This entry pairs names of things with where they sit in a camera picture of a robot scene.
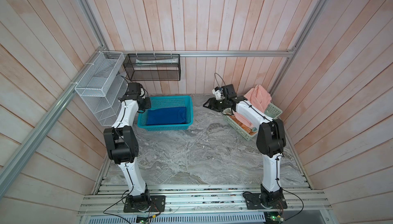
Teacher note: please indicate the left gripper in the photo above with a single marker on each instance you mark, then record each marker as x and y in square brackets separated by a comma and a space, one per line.
[148, 104]

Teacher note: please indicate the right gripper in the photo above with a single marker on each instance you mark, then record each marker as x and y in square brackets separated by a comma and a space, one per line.
[213, 104]

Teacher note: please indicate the blue towel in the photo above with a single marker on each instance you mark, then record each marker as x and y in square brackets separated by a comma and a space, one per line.
[167, 116]

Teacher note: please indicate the pink towel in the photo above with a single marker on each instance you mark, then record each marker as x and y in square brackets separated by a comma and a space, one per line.
[257, 97]

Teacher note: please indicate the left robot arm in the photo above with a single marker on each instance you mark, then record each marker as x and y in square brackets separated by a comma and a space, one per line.
[122, 145]

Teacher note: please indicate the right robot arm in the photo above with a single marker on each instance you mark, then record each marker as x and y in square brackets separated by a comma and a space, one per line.
[271, 141]

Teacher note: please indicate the teal plastic basket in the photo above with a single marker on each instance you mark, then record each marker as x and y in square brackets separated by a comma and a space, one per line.
[166, 102]

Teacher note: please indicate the orange patterned towel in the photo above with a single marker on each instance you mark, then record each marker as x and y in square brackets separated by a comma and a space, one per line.
[250, 131]

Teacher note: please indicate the light green plastic basket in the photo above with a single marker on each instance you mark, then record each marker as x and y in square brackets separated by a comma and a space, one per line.
[271, 111]

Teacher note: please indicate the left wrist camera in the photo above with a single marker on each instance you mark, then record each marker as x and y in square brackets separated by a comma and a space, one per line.
[142, 93]

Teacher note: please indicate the black mesh wall basket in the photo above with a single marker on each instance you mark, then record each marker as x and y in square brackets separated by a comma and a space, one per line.
[152, 67]

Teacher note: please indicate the white wire shelf rack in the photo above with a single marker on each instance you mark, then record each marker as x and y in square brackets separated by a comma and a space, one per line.
[102, 86]

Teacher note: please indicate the aluminium back wall rail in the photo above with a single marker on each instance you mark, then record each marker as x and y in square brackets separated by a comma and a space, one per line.
[222, 53]

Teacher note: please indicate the aluminium wall rail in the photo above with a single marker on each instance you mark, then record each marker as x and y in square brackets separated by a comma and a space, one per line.
[222, 53]
[31, 143]

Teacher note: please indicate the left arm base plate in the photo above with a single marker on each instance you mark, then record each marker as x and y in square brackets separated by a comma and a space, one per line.
[155, 204]

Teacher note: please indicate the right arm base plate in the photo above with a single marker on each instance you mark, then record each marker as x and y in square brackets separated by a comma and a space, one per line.
[255, 201]

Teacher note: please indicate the aluminium left wall rail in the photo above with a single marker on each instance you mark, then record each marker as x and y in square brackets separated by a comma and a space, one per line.
[31, 143]

